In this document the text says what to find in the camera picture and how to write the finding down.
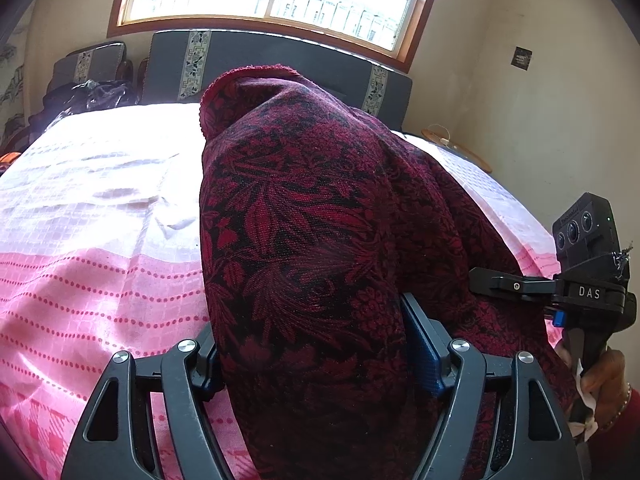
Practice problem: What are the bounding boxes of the maroon floral patterned cloth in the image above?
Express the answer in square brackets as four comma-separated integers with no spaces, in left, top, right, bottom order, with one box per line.
[200,66,576,479]

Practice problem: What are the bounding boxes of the red sleeve forearm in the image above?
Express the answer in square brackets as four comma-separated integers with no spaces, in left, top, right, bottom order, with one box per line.
[588,389,640,480]

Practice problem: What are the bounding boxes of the dark clothes pile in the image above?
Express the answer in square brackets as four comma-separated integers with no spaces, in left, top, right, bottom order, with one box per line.
[1,79,138,156]

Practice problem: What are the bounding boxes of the person's right hand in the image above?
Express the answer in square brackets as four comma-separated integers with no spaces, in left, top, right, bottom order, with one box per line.
[552,342,633,439]

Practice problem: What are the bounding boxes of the round wooden side table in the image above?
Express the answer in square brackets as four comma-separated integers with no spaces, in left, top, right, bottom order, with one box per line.
[420,125,492,174]

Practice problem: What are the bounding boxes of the pink checked bed sheet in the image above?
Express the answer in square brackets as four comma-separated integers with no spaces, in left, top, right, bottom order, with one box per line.
[1,104,560,479]

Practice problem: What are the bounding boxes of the wooden framed window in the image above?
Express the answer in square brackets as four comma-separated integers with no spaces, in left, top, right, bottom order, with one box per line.
[107,0,434,73]

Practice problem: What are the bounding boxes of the grey cushioned chair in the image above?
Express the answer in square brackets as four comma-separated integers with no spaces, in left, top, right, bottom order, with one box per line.
[47,41,134,92]

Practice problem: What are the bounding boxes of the dark grey bed headboard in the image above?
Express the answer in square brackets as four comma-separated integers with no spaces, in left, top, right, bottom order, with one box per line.
[141,29,412,131]

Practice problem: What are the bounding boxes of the black camera box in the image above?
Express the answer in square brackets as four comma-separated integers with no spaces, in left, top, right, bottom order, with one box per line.
[552,192,620,271]

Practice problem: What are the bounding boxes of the beaded bracelet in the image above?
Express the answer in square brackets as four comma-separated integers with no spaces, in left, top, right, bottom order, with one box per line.
[598,381,634,432]

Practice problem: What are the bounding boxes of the dark wall switch plate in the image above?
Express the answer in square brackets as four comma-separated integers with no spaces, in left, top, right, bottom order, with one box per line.
[511,47,533,70]

